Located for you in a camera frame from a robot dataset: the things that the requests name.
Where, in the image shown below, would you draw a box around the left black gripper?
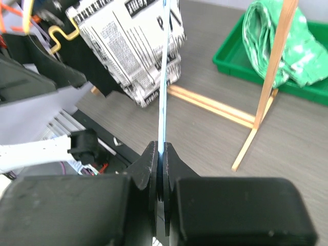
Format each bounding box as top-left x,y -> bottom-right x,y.
1,33 -> 87,105

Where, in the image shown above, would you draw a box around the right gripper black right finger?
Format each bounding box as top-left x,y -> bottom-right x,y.
162,143 -> 318,245

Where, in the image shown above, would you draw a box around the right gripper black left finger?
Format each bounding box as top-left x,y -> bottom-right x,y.
1,141 -> 158,245

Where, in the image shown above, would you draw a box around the light blue wire hanger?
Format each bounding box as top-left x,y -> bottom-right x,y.
158,0 -> 171,159

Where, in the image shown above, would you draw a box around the green white trousers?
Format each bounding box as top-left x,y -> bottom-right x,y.
242,0 -> 327,88

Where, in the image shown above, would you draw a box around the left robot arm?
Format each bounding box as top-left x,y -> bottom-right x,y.
1,33 -> 98,174

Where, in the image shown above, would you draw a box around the yellow plastic hanger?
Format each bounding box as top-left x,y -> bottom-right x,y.
22,0 -> 80,54

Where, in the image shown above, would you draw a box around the black trousers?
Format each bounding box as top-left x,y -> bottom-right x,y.
33,1 -> 126,96

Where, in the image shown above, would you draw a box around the orange plastic hanger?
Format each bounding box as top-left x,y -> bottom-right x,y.
1,1 -> 23,34

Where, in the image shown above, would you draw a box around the newspaper print trousers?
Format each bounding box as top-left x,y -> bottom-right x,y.
65,0 -> 187,108

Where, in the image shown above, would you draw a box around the wooden clothes rack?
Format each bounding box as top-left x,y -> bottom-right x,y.
91,0 -> 299,172

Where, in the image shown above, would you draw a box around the green plastic tray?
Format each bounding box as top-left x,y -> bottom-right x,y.
212,14 -> 327,106

